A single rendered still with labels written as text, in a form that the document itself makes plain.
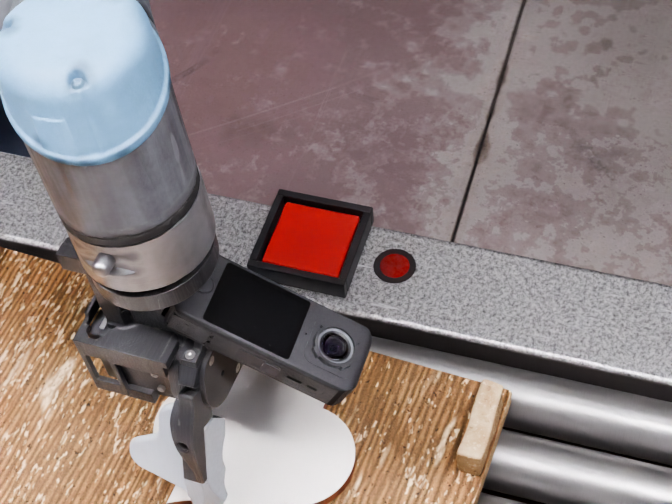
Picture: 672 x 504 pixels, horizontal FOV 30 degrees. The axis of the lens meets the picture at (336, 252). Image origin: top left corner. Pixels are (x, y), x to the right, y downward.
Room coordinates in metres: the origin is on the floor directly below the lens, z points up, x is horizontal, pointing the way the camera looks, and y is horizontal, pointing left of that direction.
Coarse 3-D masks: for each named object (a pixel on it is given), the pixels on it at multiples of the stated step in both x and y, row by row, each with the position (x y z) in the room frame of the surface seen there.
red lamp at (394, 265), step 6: (384, 258) 0.56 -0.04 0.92; (390, 258) 0.56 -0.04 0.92; (396, 258) 0.56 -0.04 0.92; (402, 258) 0.56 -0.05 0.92; (384, 264) 0.56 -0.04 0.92; (390, 264) 0.56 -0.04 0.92; (396, 264) 0.56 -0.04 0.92; (402, 264) 0.56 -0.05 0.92; (408, 264) 0.56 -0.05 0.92; (384, 270) 0.55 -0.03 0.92; (390, 270) 0.55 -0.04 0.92; (396, 270) 0.55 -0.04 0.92; (402, 270) 0.55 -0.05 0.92; (390, 276) 0.55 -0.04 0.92; (396, 276) 0.55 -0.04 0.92
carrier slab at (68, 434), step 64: (0, 256) 0.59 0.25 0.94; (0, 320) 0.53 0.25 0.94; (64, 320) 0.53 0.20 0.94; (0, 384) 0.48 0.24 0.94; (64, 384) 0.47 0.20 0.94; (384, 384) 0.44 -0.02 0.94; (448, 384) 0.44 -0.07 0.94; (0, 448) 0.43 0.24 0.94; (64, 448) 0.42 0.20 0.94; (128, 448) 0.42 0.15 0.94; (384, 448) 0.39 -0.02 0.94; (448, 448) 0.39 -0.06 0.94
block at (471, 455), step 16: (480, 384) 0.42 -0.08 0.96; (496, 384) 0.42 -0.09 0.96; (480, 400) 0.41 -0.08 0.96; (496, 400) 0.41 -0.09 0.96; (480, 416) 0.39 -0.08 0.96; (496, 416) 0.40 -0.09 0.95; (480, 432) 0.38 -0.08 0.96; (464, 448) 0.37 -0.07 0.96; (480, 448) 0.37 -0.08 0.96; (464, 464) 0.37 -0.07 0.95; (480, 464) 0.37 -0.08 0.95
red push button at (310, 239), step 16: (288, 208) 0.61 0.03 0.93; (304, 208) 0.61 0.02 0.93; (288, 224) 0.60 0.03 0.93; (304, 224) 0.59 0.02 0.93; (320, 224) 0.59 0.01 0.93; (336, 224) 0.59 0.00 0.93; (352, 224) 0.59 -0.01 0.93; (272, 240) 0.58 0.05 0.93; (288, 240) 0.58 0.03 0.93; (304, 240) 0.58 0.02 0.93; (320, 240) 0.58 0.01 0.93; (336, 240) 0.58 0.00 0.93; (352, 240) 0.58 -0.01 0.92; (272, 256) 0.57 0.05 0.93; (288, 256) 0.57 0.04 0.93; (304, 256) 0.56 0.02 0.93; (320, 256) 0.56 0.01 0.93; (336, 256) 0.56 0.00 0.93; (320, 272) 0.55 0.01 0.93; (336, 272) 0.55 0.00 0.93
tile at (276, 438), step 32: (256, 384) 0.45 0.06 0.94; (224, 416) 0.43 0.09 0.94; (256, 416) 0.42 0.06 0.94; (288, 416) 0.42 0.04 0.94; (320, 416) 0.42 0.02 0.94; (224, 448) 0.40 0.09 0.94; (256, 448) 0.40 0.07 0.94; (288, 448) 0.40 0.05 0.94; (320, 448) 0.39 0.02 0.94; (352, 448) 0.39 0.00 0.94; (224, 480) 0.38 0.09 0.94; (256, 480) 0.38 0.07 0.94; (288, 480) 0.37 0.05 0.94; (320, 480) 0.37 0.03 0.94
